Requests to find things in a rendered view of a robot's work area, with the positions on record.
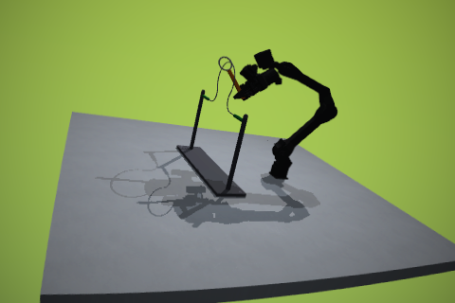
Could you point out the orange handle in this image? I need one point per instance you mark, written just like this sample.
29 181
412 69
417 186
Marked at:
230 74

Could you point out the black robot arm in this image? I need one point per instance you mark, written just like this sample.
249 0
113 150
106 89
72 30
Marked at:
325 112

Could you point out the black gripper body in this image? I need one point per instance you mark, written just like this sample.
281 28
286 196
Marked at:
262 82

